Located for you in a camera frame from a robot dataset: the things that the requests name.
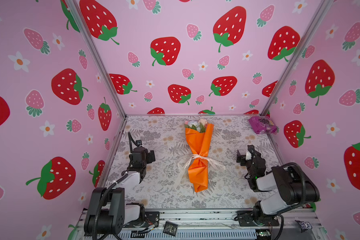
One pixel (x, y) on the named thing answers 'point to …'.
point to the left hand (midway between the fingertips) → (143, 151)
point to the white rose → (191, 123)
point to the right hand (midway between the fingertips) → (247, 149)
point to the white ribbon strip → (183, 169)
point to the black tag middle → (170, 228)
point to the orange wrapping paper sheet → (198, 169)
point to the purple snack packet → (263, 124)
